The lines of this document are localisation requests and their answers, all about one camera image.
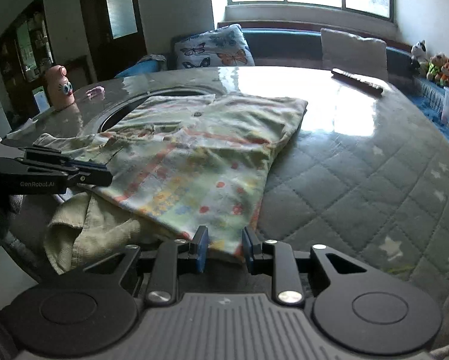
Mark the quilted star table cover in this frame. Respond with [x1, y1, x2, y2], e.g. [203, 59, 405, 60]
[0, 65, 449, 349]

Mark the floral children's jacket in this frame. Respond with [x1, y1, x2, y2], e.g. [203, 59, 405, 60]
[33, 94, 309, 275]

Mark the teal sofa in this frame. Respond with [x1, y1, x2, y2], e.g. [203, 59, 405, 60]
[171, 20, 416, 79]

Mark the black and white plush toy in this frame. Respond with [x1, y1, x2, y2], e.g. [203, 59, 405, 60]
[410, 40, 428, 73]

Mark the dark door with frosted glass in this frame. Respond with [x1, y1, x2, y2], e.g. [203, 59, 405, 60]
[77, 0, 147, 80]

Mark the butterfly print pillow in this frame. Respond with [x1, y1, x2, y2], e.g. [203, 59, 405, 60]
[174, 24, 255, 70]

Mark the dark wooden cabinet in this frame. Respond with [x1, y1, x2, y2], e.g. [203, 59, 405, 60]
[0, 0, 55, 95]

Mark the white cushion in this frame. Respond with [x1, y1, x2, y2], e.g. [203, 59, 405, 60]
[321, 28, 388, 80]

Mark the brown plush bear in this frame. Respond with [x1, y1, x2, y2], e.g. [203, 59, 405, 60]
[427, 53, 445, 82]

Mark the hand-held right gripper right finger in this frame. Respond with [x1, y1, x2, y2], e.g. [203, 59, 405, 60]
[242, 226, 368, 305]

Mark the round black hotplate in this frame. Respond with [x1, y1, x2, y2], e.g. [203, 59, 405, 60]
[96, 88, 210, 134]

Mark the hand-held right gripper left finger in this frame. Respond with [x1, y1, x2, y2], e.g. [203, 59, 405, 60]
[82, 226, 210, 306]

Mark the blue blanket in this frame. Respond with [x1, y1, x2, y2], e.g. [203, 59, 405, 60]
[115, 54, 169, 79]

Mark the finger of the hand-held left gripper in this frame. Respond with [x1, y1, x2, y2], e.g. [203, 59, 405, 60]
[66, 168, 113, 188]
[24, 146, 108, 172]

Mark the pink cartoon bottle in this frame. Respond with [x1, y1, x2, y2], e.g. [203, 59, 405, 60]
[45, 65, 75, 108]

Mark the black remote control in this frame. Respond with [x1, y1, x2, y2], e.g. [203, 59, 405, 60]
[331, 68, 385, 97]

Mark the blue patterned bench cover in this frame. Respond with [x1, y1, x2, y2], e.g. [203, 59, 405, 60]
[415, 75, 449, 151]

